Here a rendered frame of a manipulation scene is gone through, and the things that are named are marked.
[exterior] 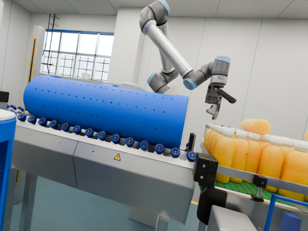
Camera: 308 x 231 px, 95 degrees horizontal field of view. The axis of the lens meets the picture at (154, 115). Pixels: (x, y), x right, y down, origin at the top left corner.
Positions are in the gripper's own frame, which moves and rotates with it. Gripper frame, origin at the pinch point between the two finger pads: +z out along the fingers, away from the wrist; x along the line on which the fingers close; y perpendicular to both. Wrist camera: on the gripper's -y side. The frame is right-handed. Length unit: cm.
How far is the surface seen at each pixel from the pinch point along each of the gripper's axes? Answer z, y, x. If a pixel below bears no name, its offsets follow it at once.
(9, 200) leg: 73, 115, 23
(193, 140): 12.4, 12.2, 20.0
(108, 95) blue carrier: -2, 56, 28
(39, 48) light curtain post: -37, 158, -17
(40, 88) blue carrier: 0, 95, 29
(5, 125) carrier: 14, 72, 57
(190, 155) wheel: 18.3, 12.6, 26.6
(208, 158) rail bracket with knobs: 14.6, 8.0, 39.1
